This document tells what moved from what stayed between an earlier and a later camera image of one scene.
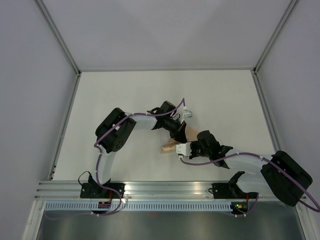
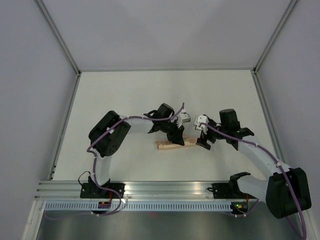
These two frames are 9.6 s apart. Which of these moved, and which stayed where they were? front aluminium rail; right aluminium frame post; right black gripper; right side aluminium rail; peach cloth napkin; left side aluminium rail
Moved: right black gripper; peach cloth napkin
Stayed: right side aluminium rail; right aluminium frame post; front aluminium rail; left side aluminium rail
